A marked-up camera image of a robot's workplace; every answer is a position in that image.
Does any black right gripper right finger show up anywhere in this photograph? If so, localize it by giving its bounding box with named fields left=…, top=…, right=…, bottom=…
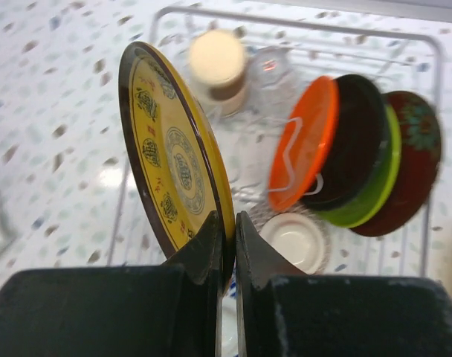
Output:
left=236, top=212, right=452, bottom=356

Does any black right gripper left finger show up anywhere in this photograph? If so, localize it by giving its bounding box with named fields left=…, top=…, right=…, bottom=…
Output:
left=0, top=212, right=222, bottom=356

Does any blue white patterned bowl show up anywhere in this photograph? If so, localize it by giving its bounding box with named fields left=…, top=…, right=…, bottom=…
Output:
left=222, top=277, right=239, bottom=357

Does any brown patterned bowl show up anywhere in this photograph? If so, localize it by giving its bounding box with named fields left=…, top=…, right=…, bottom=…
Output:
left=249, top=205, right=332, bottom=274

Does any yellow patterned plate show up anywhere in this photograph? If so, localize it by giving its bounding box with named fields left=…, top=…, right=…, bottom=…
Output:
left=118, top=42, right=235, bottom=286

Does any lime green plate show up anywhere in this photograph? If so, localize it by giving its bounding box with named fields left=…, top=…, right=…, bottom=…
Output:
left=315, top=104, right=401, bottom=228

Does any clear wire dish rack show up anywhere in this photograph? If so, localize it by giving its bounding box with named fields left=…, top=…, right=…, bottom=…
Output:
left=108, top=6, right=444, bottom=277

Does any orange plate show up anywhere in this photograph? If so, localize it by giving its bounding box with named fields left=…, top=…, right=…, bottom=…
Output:
left=267, top=76, right=339, bottom=211

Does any black plate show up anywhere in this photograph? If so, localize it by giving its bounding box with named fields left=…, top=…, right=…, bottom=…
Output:
left=300, top=74, right=390, bottom=211

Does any red floral plate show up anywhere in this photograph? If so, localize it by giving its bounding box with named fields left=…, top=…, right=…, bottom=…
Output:
left=352, top=91, right=442, bottom=237

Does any clear glass cup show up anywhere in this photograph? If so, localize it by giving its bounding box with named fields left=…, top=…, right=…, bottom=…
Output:
left=249, top=46, right=297, bottom=118

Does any beige steel cup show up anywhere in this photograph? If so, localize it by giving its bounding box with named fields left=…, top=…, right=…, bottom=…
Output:
left=187, top=29, right=248, bottom=117

